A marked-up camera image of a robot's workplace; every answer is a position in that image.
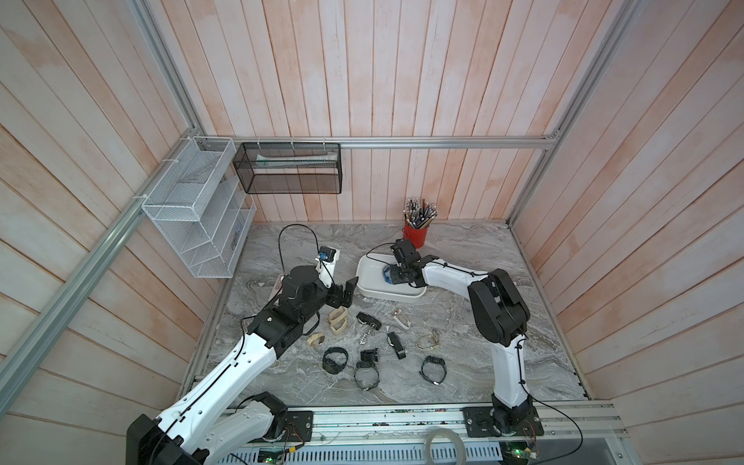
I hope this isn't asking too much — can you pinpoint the bundle of coloured pencils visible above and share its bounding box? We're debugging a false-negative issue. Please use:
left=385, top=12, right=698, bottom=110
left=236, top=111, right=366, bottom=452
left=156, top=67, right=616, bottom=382
left=404, top=198, right=438, bottom=230

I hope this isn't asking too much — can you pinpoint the black digital watch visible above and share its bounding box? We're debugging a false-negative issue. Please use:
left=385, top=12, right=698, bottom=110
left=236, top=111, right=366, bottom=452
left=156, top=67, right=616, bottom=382
left=354, top=360, right=380, bottom=391
left=322, top=347, right=349, bottom=375
left=420, top=356, right=448, bottom=386

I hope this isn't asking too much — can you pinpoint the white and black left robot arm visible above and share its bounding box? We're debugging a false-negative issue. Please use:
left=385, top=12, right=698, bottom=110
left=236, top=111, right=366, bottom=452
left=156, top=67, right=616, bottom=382
left=125, top=265, right=358, bottom=464

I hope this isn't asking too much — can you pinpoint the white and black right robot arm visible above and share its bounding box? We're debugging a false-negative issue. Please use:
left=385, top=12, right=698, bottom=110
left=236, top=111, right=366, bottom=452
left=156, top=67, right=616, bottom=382
left=384, top=238, right=544, bottom=436

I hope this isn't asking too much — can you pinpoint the black watch with keychain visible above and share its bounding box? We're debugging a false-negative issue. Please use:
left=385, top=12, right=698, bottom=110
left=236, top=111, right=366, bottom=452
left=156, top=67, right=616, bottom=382
left=356, top=312, right=382, bottom=345

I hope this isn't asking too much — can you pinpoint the red metal pencil bucket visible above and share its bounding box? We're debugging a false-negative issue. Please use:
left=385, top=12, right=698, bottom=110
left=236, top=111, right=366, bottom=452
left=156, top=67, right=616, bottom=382
left=403, top=222, right=428, bottom=249

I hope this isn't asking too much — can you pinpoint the white tape roll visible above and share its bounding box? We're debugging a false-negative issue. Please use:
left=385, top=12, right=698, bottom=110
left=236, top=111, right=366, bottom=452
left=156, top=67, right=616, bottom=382
left=422, top=428, right=467, bottom=465

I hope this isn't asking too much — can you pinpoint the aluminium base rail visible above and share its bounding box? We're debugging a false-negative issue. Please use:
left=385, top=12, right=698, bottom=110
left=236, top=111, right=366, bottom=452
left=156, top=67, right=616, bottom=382
left=220, top=403, right=632, bottom=465

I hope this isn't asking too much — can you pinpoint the gold bracelet watch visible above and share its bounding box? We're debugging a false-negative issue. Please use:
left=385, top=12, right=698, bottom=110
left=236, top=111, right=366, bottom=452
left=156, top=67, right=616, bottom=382
left=417, top=329, right=441, bottom=351

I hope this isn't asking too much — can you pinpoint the small beige strap watch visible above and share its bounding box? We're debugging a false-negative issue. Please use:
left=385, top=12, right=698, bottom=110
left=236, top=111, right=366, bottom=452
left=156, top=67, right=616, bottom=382
left=307, top=333, right=327, bottom=348

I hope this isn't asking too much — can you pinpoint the black small watch upper middle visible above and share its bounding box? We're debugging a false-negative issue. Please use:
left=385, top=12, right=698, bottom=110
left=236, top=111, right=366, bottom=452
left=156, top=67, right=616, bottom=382
left=360, top=348, right=379, bottom=363

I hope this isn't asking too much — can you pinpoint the white plastic storage box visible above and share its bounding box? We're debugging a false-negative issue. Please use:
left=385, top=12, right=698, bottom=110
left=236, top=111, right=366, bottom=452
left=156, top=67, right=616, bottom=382
left=356, top=253, right=426, bottom=303

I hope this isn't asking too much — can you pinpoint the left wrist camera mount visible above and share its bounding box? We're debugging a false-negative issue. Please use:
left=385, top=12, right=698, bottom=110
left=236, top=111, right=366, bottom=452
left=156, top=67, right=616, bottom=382
left=316, top=246, right=339, bottom=288

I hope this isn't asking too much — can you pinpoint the cream silicone watch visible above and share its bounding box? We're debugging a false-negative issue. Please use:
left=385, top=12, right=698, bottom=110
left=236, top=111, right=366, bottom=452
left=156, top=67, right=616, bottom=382
left=329, top=306, right=349, bottom=335

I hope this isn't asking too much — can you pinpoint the blue translucent plastic watch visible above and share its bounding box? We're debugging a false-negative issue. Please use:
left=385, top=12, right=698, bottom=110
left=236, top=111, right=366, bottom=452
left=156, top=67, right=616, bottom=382
left=383, top=263, right=403, bottom=285

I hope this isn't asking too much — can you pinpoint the black mesh wall basket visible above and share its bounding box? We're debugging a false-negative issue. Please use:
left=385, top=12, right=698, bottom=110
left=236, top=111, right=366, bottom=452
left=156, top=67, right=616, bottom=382
left=232, top=141, right=343, bottom=195

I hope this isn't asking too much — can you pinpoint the white wire mesh shelf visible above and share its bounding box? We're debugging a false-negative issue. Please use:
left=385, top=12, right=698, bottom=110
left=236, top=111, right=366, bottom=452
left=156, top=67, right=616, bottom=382
left=143, top=137, right=256, bottom=279

